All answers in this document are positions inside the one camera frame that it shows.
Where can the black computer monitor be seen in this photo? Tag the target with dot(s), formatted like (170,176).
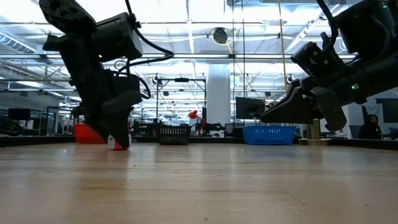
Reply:
(388,110)
(247,107)
(18,114)

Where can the white square pillar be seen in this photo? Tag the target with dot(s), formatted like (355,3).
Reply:
(217,93)

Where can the black round hanging fixture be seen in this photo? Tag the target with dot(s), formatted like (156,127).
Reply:
(290,78)

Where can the blue plastic basket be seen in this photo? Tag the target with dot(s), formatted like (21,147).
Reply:
(269,135)

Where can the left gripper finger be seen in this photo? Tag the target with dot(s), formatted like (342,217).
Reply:
(121,124)
(99,127)

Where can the black plastic basket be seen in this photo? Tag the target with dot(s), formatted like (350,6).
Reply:
(174,135)

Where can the black aluminium table frame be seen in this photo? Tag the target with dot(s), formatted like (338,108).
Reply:
(31,141)

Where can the red articulated desk lamp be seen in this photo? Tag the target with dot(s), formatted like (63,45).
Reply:
(194,115)

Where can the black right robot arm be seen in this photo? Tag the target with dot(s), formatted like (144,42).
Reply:
(367,28)

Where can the person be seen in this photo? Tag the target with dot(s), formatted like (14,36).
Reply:
(370,130)

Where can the pink wall charger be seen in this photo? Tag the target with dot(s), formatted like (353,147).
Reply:
(112,146)

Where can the red plastic basket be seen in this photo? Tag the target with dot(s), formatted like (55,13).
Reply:
(84,133)

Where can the black metal rack frame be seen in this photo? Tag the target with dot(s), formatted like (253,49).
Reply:
(53,107)

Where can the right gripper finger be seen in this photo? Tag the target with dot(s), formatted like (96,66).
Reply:
(292,109)

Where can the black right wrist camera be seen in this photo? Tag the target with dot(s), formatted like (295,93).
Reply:
(317,59)

